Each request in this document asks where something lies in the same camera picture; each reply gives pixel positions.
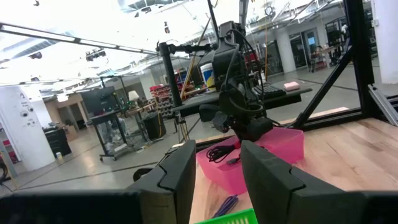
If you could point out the pink plastic bin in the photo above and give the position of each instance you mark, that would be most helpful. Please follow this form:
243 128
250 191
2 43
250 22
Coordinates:
280 146

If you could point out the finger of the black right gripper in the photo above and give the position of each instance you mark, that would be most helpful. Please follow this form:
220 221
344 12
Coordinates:
214 115
259 129

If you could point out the black drawer cabinet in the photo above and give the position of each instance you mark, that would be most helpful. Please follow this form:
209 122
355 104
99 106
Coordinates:
57 141

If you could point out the red parts bin shelf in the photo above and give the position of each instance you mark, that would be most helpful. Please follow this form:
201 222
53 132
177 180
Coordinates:
161 98

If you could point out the small pink box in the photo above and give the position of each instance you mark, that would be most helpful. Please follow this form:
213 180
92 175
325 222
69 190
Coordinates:
291 86

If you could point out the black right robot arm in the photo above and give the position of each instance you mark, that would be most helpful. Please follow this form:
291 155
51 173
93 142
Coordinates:
227 62

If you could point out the blue and white barrel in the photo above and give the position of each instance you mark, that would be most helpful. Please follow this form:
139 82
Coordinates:
207 76

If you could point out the white round pillar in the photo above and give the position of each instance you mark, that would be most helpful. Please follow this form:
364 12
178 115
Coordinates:
25 130

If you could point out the black computer monitor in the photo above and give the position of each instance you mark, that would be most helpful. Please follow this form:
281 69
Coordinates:
99 99

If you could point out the black waste bin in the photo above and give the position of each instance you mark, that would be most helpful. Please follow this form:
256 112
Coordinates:
154 126

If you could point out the black keyboard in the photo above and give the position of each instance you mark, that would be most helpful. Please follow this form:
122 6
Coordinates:
269 91

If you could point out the white shaded table lamp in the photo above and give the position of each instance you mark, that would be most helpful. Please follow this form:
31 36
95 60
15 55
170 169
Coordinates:
133 96

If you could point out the black rolling table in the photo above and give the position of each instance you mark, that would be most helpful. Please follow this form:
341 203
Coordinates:
105 119

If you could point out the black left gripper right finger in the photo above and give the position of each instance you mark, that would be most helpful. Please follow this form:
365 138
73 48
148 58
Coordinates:
273 193

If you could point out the silver aluminium rail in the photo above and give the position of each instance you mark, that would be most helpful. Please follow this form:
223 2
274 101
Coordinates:
384 105

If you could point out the black keyboard shelf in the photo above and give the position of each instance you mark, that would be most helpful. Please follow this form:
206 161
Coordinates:
192 105

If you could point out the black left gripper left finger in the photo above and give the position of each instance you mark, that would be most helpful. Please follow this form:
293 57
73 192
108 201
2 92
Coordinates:
177 174

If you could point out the green plastic basket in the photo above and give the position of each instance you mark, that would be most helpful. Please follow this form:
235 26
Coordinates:
236 217

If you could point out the overhead LED light bar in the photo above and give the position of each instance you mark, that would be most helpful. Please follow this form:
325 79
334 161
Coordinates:
93 43

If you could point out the black rig frame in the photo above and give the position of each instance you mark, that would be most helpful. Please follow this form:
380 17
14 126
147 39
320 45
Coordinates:
360 62

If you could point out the black ceiling spotlight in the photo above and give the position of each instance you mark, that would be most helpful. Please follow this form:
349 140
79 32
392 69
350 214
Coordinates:
94 54
35 55

